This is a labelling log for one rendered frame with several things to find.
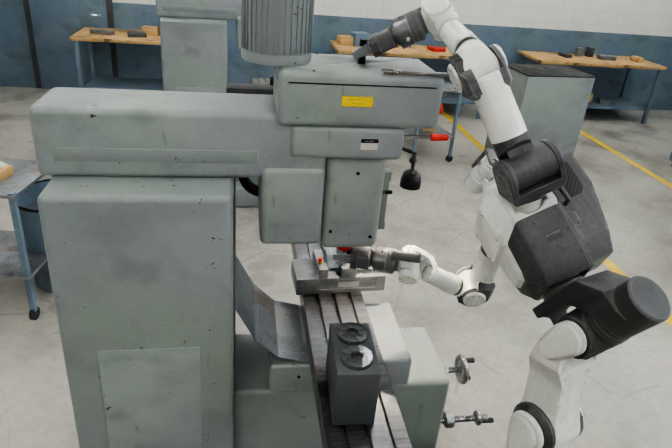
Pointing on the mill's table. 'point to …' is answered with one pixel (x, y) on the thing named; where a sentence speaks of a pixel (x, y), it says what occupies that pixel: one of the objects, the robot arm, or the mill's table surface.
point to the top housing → (357, 93)
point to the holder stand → (352, 374)
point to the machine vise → (320, 278)
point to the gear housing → (346, 142)
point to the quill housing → (351, 202)
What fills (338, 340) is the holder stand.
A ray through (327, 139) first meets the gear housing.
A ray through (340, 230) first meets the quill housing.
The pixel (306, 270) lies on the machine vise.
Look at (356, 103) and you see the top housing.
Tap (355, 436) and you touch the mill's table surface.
